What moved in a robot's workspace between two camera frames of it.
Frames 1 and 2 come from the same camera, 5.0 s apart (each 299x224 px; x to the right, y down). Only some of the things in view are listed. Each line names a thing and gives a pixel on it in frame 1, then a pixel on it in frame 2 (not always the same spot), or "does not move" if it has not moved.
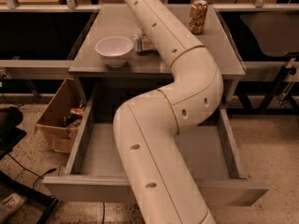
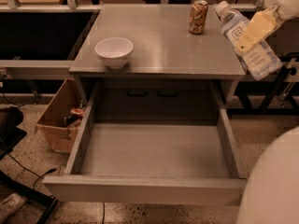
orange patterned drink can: (197, 16) does not move
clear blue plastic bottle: (140, 43) -> (262, 62)
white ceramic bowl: (114, 49) does not move
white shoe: (11, 203) does not move
